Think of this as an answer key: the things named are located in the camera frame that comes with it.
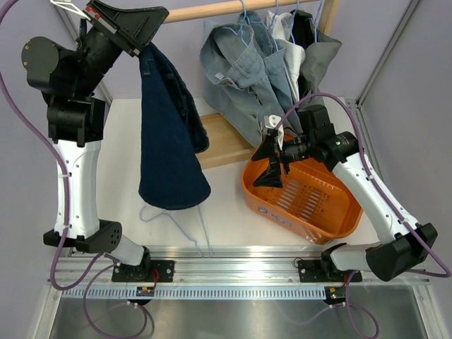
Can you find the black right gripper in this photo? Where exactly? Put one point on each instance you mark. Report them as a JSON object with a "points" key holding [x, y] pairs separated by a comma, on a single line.
{"points": [[271, 176]]}

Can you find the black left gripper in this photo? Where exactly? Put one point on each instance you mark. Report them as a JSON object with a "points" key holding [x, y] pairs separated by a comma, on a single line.
{"points": [[133, 27]]}

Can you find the dark blue denim skirt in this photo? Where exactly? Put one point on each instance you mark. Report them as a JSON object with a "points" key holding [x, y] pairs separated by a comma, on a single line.
{"points": [[172, 136]]}

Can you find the light blue wire hanger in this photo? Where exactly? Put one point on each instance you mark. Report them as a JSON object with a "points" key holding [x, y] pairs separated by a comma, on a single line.
{"points": [[189, 223]]}

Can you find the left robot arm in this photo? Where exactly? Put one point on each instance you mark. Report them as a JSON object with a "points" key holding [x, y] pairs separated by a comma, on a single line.
{"points": [[67, 80]]}

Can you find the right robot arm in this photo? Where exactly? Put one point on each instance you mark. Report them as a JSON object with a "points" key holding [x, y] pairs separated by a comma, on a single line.
{"points": [[403, 242]]}

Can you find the wooden clothes rack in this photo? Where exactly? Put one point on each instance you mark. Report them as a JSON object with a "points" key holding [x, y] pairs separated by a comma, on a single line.
{"points": [[226, 145]]}

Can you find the orange plastic basket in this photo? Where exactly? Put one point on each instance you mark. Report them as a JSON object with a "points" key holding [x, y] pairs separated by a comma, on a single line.
{"points": [[313, 202]]}

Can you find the light denim jacket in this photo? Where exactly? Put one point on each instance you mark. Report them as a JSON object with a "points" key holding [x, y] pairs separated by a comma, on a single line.
{"points": [[236, 83]]}

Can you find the light blue denim garment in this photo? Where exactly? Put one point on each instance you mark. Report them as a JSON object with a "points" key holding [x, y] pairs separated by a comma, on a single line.
{"points": [[273, 56]]}

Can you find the white hanging garment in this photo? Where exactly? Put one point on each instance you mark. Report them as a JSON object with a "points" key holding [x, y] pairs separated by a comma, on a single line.
{"points": [[281, 29]]}

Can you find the grey hanging garment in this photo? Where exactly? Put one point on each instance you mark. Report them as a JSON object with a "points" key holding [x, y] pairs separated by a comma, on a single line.
{"points": [[320, 50]]}

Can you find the black hanging garment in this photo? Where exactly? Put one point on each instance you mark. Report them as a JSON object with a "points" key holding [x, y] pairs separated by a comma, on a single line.
{"points": [[303, 29]]}

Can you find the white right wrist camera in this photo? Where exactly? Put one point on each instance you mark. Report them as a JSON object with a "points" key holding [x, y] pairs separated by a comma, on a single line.
{"points": [[273, 126]]}

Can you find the aluminium frame post left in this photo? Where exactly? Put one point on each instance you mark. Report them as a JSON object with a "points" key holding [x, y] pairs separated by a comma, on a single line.
{"points": [[70, 23]]}

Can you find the aluminium frame post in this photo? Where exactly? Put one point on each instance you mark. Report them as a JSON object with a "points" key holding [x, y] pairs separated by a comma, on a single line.
{"points": [[391, 44], [70, 23]]}

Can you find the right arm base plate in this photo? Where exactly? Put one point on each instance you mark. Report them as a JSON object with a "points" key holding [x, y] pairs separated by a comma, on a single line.
{"points": [[313, 271]]}

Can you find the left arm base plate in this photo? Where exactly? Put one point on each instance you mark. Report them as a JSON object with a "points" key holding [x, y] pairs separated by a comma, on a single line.
{"points": [[160, 270]]}

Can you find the aluminium frame post right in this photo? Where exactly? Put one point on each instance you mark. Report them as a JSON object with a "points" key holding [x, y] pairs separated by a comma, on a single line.
{"points": [[391, 44]]}

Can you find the aluminium mounting rail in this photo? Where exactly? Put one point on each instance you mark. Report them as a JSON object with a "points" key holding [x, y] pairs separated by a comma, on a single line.
{"points": [[233, 273]]}

